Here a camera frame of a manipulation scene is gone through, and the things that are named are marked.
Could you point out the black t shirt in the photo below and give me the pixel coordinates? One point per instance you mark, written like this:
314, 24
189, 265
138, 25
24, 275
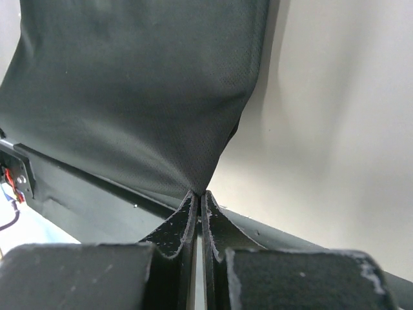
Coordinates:
146, 94

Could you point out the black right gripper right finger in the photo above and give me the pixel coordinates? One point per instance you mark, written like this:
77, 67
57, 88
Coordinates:
241, 274

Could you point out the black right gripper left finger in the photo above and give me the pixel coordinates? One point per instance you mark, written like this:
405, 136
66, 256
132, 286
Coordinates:
157, 272

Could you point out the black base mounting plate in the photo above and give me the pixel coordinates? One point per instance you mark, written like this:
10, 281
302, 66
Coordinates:
95, 211

